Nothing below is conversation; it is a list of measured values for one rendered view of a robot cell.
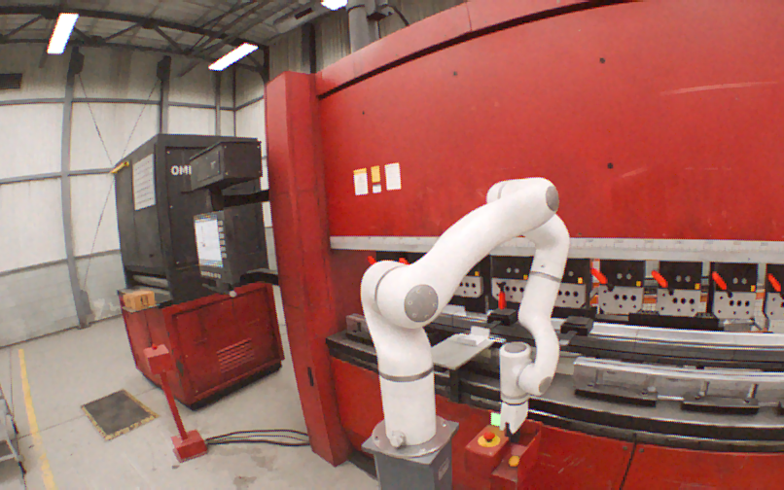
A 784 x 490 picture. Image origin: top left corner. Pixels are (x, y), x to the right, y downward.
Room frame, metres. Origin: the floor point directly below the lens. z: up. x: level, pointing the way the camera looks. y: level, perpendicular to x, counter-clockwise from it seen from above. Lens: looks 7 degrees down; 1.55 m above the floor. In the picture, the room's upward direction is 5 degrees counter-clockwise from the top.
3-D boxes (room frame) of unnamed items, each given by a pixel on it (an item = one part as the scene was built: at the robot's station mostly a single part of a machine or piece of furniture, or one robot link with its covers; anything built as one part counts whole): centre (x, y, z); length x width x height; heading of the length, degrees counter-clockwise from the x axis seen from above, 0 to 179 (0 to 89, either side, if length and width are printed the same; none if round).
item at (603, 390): (0.91, -0.69, 0.89); 0.30 x 0.05 x 0.03; 45
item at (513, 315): (1.50, -0.42, 1.01); 0.26 x 0.12 x 0.05; 135
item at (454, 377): (1.25, -0.17, 0.88); 0.14 x 0.04 x 0.22; 135
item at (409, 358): (0.79, 0.01, 1.30); 0.19 x 0.12 x 0.24; 21
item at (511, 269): (1.25, -0.43, 1.26); 0.15 x 0.09 x 0.17; 45
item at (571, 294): (1.11, -0.57, 1.26); 0.15 x 0.09 x 0.17; 45
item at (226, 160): (1.94, 0.90, 1.53); 0.51 x 0.25 x 0.85; 50
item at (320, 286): (2.19, 0.26, 1.15); 0.85 x 0.25 x 2.30; 135
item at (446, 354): (1.27, -0.20, 1.00); 0.26 x 0.18 x 0.01; 135
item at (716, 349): (1.31, -0.80, 0.93); 2.30 x 0.14 x 0.10; 45
